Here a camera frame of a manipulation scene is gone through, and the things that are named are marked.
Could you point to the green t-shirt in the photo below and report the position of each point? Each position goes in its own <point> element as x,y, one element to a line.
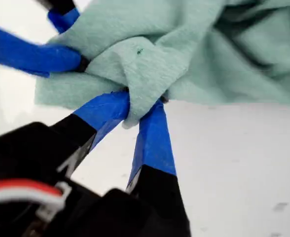
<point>209,49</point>

